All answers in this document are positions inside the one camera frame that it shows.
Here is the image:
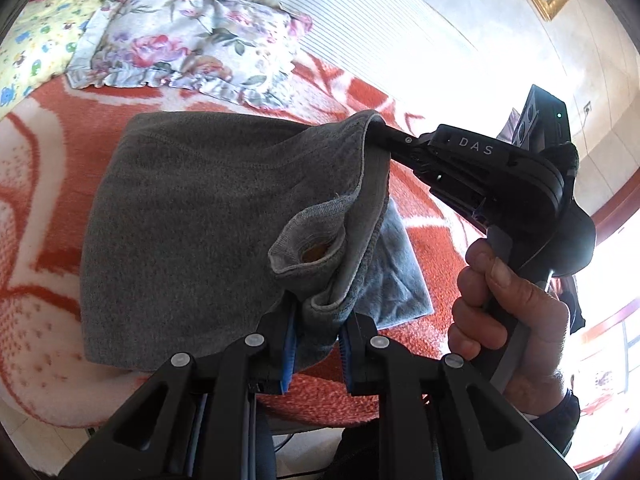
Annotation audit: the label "orange white patterned blanket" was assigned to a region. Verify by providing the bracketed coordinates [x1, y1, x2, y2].
[0, 49, 566, 428]

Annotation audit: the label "dark sleeved right forearm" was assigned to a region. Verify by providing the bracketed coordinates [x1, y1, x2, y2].
[525, 389, 580, 456]

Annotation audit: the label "white striped headboard cushion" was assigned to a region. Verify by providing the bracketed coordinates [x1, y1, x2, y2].
[281, 0, 513, 134]

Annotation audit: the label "floral ruffled pillow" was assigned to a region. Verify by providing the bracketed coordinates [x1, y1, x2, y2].
[66, 0, 312, 108]

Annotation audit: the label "yellow cartoon print pillow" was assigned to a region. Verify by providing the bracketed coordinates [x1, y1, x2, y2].
[1, 0, 104, 116]

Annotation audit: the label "grey fleece pants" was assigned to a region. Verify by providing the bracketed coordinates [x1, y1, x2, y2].
[80, 110, 433, 372]

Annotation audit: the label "person's right hand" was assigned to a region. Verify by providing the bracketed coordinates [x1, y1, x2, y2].
[448, 240, 570, 416]

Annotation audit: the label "grey leaf pillow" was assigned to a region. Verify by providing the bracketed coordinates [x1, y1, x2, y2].
[497, 108, 521, 143]

